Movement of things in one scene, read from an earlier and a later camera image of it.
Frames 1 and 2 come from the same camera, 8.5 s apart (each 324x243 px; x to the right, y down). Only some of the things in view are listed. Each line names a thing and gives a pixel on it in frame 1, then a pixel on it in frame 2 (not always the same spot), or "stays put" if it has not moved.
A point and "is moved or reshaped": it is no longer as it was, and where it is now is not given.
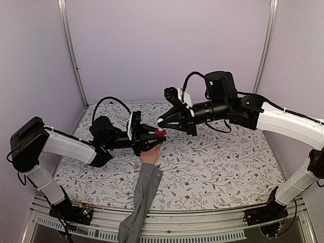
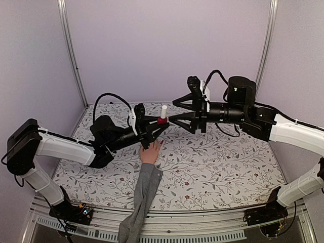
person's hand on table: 151,156 stays put
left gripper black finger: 146,128 to 153,120
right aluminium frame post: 268,44 stays put
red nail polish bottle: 160,133 is moved or reshaped
